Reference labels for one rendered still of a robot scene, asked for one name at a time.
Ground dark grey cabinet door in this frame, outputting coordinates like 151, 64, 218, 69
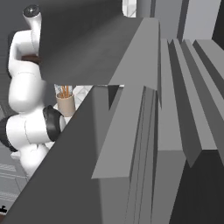
38, 0, 162, 109

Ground beige utensil pot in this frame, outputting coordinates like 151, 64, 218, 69
55, 92, 77, 118

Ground white window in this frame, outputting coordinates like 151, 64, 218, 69
122, 0, 137, 18

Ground grey cabinet run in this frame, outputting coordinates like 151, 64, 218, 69
0, 0, 224, 224

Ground wooden utensils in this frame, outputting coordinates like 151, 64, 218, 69
59, 85, 71, 99

